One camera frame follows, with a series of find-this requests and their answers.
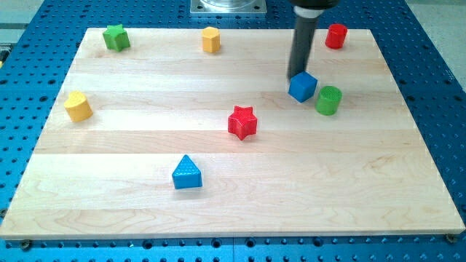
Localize blue cube block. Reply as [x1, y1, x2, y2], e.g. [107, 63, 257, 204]
[288, 71, 317, 103]

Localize red star block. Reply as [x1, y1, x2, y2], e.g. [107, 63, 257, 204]
[228, 106, 258, 140]

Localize light wooden board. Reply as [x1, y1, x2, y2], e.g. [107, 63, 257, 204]
[1, 28, 465, 240]

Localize blue triangle block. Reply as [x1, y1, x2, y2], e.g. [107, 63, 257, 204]
[172, 155, 202, 189]

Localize yellow hexagon block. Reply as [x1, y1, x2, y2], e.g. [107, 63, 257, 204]
[201, 27, 221, 53]

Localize black robot end effector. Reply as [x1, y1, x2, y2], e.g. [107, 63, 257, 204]
[289, 0, 340, 17]

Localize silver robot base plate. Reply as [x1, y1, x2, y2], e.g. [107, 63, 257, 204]
[190, 0, 267, 15]

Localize green cylinder block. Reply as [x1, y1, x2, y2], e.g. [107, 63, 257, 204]
[315, 86, 342, 116]

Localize green star block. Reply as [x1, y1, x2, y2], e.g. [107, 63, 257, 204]
[103, 24, 130, 52]

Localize yellow heart block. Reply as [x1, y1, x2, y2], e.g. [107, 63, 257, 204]
[64, 91, 93, 122]

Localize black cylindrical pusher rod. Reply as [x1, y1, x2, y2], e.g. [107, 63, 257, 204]
[287, 16, 319, 79]

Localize red cylinder block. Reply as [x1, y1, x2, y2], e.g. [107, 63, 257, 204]
[325, 23, 348, 49]

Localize blue perforated metal table plate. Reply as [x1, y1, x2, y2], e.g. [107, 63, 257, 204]
[1, 1, 465, 261]

